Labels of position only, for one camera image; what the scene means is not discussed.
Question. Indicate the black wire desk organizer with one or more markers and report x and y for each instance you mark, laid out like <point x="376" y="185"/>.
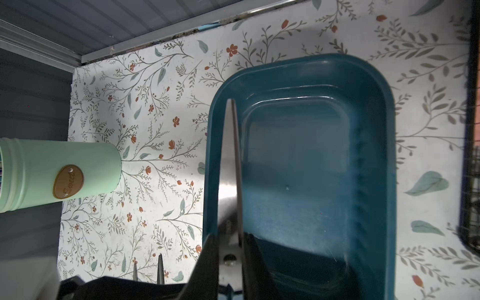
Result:
<point x="469" y="216"/>

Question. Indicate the small grey scissors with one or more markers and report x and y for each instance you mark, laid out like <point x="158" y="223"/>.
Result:
<point x="135" y="272"/>

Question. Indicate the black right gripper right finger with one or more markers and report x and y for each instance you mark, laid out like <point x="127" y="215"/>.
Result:
<point x="257" y="281"/>

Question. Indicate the teal plastic storage box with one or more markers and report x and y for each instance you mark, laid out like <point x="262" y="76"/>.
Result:
<point x="317" y="141"/>

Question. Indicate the mint green pen cup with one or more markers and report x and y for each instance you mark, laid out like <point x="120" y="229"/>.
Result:
<point x="35" y="173"/>

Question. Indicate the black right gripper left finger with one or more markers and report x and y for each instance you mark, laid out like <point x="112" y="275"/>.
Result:
<point x="203" y="283"/>

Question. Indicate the silver blade scissors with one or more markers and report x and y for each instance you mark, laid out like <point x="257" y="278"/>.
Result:
<point x="229" y="205"/>

